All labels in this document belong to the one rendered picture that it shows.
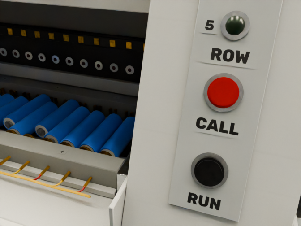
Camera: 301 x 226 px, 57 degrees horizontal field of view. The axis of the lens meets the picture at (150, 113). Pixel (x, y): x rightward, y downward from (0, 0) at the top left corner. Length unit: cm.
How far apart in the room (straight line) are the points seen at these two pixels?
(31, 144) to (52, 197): 5
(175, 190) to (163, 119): 4
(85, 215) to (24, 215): 5
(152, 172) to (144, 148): 2
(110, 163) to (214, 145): 11
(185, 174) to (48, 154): 13
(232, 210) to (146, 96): 8
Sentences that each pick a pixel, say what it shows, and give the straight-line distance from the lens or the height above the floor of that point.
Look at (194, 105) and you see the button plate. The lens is 15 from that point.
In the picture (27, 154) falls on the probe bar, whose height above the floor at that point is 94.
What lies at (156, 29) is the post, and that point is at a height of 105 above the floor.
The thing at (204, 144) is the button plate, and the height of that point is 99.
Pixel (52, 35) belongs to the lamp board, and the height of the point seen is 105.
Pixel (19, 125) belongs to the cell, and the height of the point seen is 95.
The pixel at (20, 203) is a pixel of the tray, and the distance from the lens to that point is 25.
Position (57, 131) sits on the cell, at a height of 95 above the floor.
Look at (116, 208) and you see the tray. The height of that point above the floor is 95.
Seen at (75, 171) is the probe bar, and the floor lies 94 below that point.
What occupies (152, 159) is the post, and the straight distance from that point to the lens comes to 17.
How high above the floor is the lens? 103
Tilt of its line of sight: 9 degrees down
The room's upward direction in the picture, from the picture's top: 8 degrees clockwise
